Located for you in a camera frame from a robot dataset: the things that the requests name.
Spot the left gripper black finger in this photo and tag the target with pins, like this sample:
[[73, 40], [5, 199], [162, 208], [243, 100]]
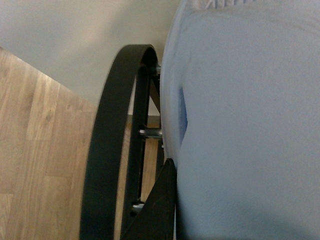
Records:
[[156, 219]]

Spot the light blue slipper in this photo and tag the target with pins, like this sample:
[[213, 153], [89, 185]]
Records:
[[240, 113]]

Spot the black metal shoe rack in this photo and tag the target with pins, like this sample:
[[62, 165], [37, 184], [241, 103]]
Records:
[[133, 77]]

